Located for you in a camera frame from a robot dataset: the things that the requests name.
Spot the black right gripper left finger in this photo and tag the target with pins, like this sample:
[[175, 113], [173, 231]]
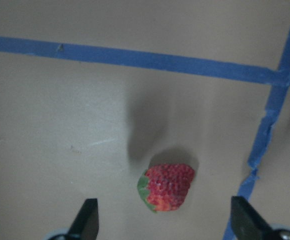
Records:
[[86, 224]]

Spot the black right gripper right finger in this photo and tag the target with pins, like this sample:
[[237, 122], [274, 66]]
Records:
[[248, 224]]

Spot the strawberry lying sideways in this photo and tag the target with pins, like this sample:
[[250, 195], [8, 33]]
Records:
[[164, 187]]

